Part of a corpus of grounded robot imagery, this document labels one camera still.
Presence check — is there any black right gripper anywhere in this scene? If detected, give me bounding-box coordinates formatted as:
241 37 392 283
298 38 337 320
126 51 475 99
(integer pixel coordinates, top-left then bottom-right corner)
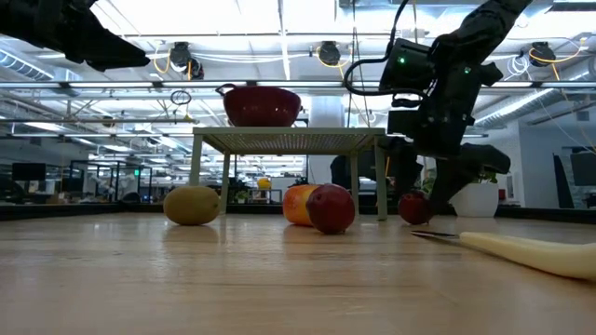
386 41 512 216

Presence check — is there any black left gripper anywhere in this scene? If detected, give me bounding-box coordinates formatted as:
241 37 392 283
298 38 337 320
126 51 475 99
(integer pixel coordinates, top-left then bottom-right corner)
0 0 152 73

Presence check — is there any purple plastic colander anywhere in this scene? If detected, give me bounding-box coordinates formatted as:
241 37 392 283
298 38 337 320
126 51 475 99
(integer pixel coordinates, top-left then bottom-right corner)
214 82 304 128

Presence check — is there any brown kiwi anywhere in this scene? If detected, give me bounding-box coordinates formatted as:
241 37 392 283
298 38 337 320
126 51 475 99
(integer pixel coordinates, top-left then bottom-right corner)
162 185 222 227

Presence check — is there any potted green plant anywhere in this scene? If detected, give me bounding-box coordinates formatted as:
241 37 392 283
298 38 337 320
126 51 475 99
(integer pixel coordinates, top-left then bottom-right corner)
421 167 502 219

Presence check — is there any green perforated metal shelf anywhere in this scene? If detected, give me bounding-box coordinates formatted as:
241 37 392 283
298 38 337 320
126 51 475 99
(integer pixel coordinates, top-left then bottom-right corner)
188 126 390 222

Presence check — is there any black monitor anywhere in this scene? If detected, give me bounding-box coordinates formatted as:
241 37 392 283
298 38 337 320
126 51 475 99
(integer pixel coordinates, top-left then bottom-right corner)
570 151 596 187
11 162 47 182

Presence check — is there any black ceiling cable reel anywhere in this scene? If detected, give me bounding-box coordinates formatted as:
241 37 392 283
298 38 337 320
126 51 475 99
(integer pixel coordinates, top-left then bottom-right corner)
529 41 555 68
317 40 344 66
168 41 205 80

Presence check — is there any black cable loop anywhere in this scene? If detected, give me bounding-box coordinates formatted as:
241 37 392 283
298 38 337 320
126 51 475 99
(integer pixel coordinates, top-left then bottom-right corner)
169 89 193 106

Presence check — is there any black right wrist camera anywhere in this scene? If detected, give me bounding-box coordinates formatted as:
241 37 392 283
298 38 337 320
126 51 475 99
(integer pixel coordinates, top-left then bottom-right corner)
379 37 437 94

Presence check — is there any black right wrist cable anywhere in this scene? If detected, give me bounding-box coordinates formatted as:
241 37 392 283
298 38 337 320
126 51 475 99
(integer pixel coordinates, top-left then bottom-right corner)
343 0 420 99

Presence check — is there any cream handled table knife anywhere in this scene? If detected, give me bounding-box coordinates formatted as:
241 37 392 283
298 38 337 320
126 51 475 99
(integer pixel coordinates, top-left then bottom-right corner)
409 229 596 282

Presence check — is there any black aluminium table frame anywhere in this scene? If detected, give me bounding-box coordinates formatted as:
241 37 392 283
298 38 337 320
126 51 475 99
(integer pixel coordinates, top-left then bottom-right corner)
0 202 596 225

